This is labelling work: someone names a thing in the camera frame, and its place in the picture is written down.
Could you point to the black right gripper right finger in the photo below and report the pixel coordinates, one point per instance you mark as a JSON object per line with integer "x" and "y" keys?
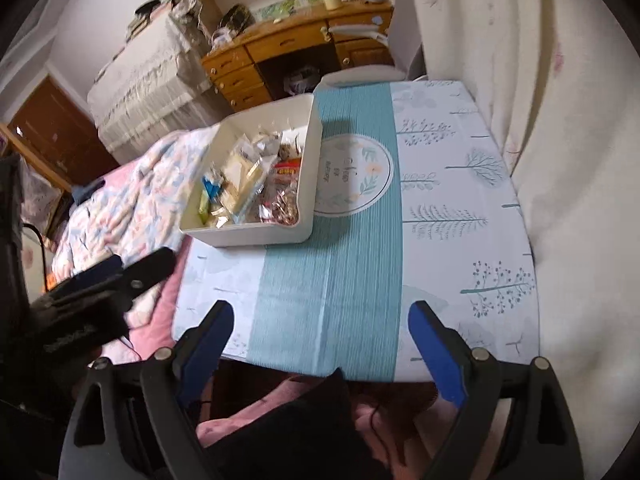
{"x": 539, "y": 442}

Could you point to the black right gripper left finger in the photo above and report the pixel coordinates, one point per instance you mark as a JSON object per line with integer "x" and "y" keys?
{"x": 132, "y": 421}

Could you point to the green snack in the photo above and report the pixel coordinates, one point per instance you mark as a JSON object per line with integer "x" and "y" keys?
{"x": 203, "y": 207}

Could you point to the blue candy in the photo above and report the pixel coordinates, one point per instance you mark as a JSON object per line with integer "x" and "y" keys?
{"x": 212, "y": 187}

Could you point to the cream cake packet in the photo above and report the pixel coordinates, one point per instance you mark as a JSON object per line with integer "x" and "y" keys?
{"x": 243, "y": 179}

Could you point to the red white cookies bag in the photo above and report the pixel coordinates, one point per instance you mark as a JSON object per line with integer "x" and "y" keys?
{"x": 287, "y": 171}

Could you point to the floral pink quilt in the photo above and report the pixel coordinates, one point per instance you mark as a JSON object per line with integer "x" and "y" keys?
{"x": 136, "y": 212}

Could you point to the wooden door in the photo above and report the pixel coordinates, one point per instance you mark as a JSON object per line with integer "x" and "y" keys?
{"x": 57, "y": 138}

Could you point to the teal white patterned tablecloth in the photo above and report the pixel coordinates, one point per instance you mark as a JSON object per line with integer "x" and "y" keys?
{"x": 413, "y": 203}

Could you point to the white plastic storage bin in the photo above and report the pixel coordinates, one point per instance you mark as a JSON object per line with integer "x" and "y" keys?
{"x": 280, "y": 130}

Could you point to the white covered cabinet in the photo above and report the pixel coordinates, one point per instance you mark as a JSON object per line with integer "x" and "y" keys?
{"x": 155, "y": 86}

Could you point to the cream leaf-print curtain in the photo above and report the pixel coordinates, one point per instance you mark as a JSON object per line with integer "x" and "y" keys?
{"x": 557, "y": 82}

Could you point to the wooden desk with drawers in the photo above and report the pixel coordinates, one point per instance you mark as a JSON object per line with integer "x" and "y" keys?
{"x": 254, "y": 68}

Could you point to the grey office chair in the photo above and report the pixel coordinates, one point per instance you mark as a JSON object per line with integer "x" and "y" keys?
{"x": 373, "y": 56}

